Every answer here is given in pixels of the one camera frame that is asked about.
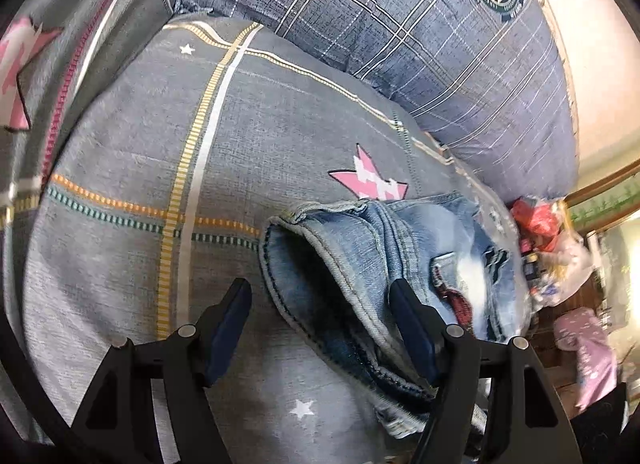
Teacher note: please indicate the grey star-patterned pillow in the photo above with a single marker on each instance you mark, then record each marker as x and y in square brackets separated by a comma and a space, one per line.
[56, 57]

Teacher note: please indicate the clear plastic bag of items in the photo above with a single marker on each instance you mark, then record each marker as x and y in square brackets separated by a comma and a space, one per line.
[555, 277]

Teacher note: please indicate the grey star-patterned bed sheet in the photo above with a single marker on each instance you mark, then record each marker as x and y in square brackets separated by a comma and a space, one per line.
[161, 197]

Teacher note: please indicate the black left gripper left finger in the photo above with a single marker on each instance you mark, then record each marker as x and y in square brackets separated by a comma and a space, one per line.
[116, 416]

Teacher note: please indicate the pink garment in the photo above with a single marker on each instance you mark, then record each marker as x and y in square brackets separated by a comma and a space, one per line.
[580, 331]

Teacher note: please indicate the red plastic bag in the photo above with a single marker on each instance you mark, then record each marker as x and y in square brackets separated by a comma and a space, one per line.
[540, 223]

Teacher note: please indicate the blue plaid duvet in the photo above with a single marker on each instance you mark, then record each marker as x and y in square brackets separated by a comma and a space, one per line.
[484, 77]

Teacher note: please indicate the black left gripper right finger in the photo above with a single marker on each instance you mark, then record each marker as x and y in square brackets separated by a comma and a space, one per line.
[525, 422]

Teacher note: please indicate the blue denim jeans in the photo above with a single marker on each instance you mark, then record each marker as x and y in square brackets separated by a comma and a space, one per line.
[328, 269]

